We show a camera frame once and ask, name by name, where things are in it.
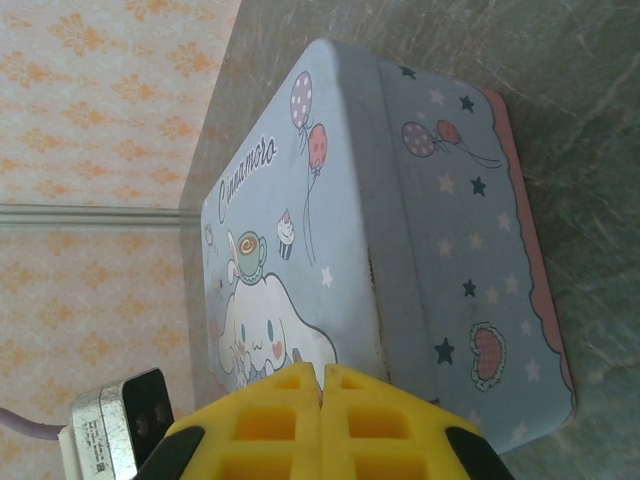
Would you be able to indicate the blue cartoon tin box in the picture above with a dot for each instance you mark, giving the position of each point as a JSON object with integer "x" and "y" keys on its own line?
{"x": 350, "y": 200}

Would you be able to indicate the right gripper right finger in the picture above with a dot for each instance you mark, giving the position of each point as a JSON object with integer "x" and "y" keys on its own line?
{"x": 390, "y": 440}

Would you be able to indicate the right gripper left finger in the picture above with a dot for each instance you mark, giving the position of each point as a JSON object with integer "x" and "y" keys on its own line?
{"x": 260, "y": 440}

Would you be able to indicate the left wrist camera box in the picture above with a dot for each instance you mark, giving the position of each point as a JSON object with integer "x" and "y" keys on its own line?
{"x": 100, "y": 425}

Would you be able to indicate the aluminium frame post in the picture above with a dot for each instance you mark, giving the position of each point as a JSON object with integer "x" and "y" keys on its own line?
{"x": 75, "y": 215}

